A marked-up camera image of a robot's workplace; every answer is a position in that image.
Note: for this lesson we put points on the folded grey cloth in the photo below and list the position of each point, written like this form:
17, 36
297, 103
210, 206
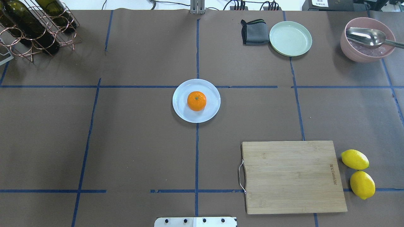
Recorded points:
254, 32

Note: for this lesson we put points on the orange fruit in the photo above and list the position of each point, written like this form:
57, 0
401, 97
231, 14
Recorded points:
196, 101

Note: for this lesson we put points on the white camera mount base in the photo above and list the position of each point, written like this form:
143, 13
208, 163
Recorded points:
196, 222

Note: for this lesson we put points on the copper wire bottle rack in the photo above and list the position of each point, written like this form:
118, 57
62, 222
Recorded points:
23, 47

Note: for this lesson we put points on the lower yellow lemon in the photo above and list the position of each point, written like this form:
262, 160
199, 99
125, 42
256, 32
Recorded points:
362, 185

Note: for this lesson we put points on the white wire cup rack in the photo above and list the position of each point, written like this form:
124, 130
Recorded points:
5, 53

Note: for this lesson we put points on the mint green plate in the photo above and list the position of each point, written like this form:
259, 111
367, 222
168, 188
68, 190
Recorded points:
290, 38

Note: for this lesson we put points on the pink bowl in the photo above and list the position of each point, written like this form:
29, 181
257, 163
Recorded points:
360, 53

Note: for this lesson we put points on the dark green wine bottle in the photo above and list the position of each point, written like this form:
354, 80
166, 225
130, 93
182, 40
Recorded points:
30, 26

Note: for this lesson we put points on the metal scoop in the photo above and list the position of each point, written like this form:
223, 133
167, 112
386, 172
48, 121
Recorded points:
370, 37

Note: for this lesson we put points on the yellow lemon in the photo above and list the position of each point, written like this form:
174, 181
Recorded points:
355, 159
362, 185

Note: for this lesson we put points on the wooden cutting board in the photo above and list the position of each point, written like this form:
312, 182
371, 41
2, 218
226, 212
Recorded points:
291, 177

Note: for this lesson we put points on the light blue plate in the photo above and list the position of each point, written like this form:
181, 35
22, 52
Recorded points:
180, 100

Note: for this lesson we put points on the upper yellow lemon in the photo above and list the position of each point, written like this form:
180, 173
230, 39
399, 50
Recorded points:
355, 159

